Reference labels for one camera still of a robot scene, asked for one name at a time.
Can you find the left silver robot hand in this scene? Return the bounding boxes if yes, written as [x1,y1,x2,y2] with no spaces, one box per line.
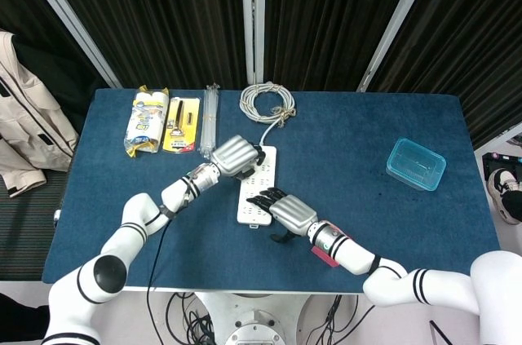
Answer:
[210,135,267,181]

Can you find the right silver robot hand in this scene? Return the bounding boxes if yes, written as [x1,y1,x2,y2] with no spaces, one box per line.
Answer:
[244,188,319,245]

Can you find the white power strip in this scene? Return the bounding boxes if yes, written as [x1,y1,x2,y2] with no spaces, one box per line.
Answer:
[237,145,278,232]

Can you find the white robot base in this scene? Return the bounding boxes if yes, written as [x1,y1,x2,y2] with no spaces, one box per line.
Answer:
[195,293,339,345]

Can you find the pink cube box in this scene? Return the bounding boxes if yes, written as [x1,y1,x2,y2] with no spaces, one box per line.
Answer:
[311,243,342,269]

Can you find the yellow razor blister pack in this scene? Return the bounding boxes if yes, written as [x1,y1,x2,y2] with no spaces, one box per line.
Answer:
[161,95,201,155]

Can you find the blue table mat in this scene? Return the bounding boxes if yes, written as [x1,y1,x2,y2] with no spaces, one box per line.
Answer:
[42,88,502,295]

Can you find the lint roller refill pack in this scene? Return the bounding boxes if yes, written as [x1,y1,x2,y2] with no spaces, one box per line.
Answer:
[123,84,170,158]

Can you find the blue transparent plastic container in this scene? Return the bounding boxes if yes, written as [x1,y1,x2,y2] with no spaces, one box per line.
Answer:
[385,137,448,192]

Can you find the beige jacket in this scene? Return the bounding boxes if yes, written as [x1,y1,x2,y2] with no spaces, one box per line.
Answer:
[0,29,81,199]

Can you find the white and black sneaker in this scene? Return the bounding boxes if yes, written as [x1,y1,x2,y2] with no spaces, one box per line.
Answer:
[487,168,522,226]

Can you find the clear bag of cable ties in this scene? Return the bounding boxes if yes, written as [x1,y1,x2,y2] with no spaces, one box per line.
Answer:
[197,82,222,161]

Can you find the coiled grey power cable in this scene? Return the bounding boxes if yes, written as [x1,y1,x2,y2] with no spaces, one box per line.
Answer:
[239,82,299,151]

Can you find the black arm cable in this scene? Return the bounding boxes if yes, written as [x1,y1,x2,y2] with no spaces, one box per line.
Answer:
[145,181,193,345]

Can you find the aluminium partition post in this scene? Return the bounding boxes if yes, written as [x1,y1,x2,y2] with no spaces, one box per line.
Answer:
[13,0,123,90]
[240,0,268,86]
[356,0,433,93]

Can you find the black floor cables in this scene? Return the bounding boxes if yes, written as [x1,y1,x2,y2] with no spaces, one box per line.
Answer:
[165,292,374,345]

